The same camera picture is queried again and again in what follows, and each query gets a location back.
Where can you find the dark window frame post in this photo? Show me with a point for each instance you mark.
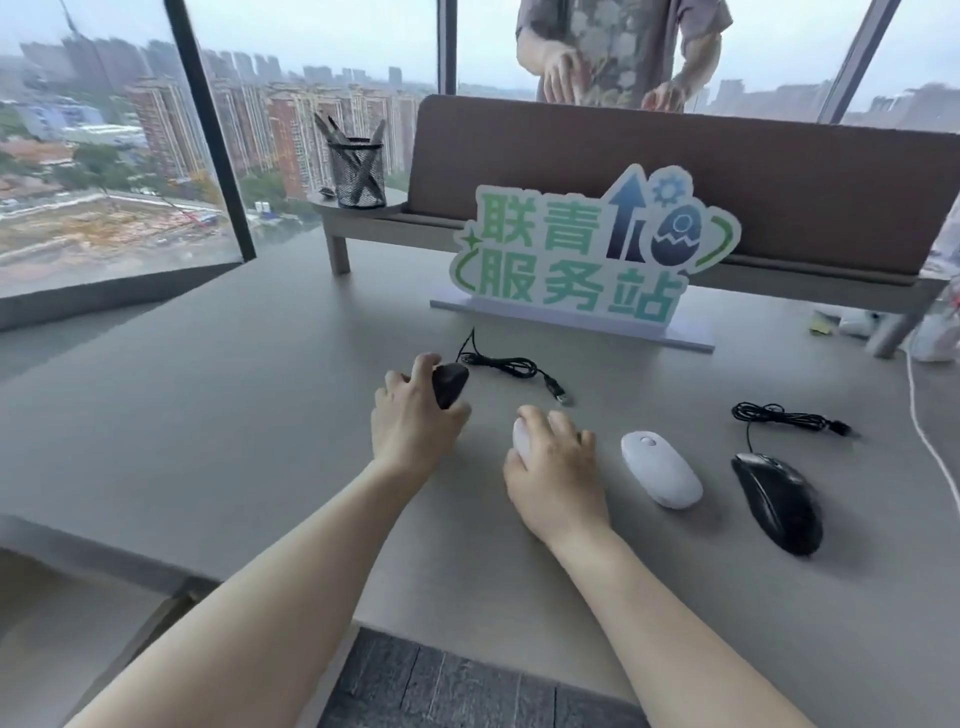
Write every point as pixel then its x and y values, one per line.
pixel 214 142
pixel 447 45
pixel 859 60

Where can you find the green and white sign standee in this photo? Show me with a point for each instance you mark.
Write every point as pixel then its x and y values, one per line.
pixel 570 255

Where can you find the small white mouse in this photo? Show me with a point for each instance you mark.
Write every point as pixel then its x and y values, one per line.
pixel 520 442

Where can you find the person's left hand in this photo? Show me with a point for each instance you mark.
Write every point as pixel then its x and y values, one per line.
pixel 409 427

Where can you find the brown desk divider panel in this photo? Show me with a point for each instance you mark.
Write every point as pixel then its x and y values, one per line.
pixel 787 187

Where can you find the grey pen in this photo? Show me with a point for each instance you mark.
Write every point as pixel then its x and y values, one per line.
pixel 377 131
pixel 327 127

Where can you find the black mesh pen cup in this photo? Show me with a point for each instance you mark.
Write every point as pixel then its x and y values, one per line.
pixel 358 174

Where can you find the small white object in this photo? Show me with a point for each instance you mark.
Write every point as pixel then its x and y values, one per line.
pixel 853 324

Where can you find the person's left forearm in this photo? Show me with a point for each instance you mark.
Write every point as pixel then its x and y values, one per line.
pixel 285 592

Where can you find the person's right middle finger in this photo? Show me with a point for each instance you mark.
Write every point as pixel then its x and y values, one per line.
pixel 564 427

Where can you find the small yellow object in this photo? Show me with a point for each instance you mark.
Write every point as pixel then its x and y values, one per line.
pixel 822 327

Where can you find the black mouse with silver trim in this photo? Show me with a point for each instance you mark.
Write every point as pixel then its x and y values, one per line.
pixel 780 504

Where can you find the person's right forearm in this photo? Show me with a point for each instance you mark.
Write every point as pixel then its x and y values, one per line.
pixel 660 637

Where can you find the grey desk shelf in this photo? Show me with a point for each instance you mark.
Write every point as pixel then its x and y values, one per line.
pixel 360 214

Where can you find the person's left thumb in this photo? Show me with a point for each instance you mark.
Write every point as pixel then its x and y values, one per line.
pixel 456 417

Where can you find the person's right hand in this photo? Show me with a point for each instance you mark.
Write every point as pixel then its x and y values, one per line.
pixel 559 484

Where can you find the person's right thumb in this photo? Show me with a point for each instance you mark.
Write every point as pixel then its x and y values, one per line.
pixel 511 463

